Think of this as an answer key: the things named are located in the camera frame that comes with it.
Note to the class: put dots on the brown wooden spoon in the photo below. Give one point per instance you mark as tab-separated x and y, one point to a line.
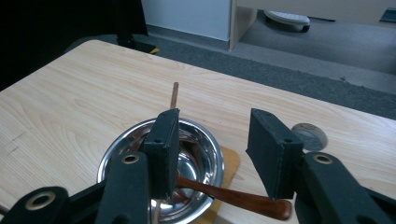
249	202

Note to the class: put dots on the white cabinet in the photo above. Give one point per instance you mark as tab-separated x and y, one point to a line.
186	15

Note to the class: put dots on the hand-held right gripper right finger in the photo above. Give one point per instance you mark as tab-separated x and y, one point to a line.
274	146

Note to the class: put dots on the square wooden coaster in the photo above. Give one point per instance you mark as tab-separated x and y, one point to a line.
230	161

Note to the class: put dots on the black stand with striped base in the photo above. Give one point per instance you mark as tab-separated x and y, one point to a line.
130	21

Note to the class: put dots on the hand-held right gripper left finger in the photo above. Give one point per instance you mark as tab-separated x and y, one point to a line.
163	140

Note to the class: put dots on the stainless steel bowl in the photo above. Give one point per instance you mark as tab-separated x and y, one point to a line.
199	161

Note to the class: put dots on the black curtain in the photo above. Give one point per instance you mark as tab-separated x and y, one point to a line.
46	31

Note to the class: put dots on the brown wooden chopstick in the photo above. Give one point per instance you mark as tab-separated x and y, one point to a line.
174	93

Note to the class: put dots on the office chair base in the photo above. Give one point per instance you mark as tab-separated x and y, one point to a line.
286	18

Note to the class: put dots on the grey round table grommet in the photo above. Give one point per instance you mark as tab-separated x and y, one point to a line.
314	138

